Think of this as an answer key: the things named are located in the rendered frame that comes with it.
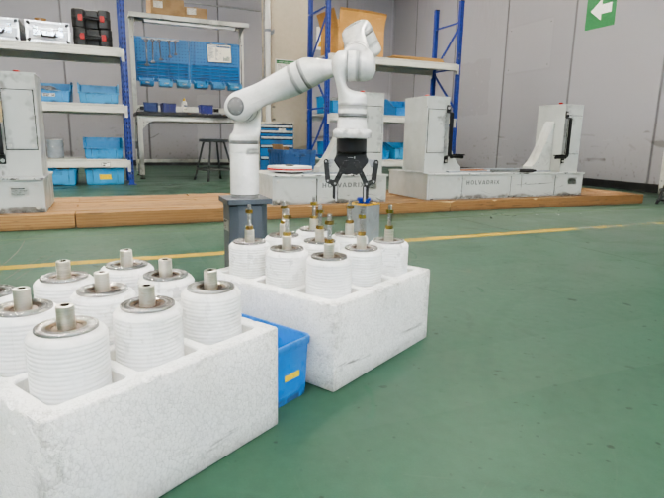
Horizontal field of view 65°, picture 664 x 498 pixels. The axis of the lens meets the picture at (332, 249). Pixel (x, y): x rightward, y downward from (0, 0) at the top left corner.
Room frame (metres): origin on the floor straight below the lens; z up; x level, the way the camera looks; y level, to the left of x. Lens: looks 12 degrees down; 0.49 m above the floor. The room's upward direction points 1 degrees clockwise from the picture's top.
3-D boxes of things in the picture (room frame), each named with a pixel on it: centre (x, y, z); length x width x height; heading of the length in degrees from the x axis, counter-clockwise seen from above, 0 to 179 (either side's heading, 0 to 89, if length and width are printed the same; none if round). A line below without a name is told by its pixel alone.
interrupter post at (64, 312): (0.63, 0.33, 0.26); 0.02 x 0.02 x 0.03
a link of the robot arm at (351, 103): (1.32, -0.03, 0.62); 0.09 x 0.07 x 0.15; 85
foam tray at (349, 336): (1.23, 0.03, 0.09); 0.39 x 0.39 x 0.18; 53
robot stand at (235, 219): (1.72, 0.29, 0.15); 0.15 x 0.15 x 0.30; 24
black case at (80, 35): (5.50, 2.41, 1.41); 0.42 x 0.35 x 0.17; 25
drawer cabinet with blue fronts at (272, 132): (7.00, 0.83, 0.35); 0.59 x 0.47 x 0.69; 24
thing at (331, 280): (1.06, 0.01, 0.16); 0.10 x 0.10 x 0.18
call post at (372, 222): (1.50, -0.09, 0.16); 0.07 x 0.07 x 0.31; 53
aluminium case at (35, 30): (5.34, 2.76, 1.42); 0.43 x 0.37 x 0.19; 26
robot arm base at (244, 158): (1.72, 0.29, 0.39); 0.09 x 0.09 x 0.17; 24
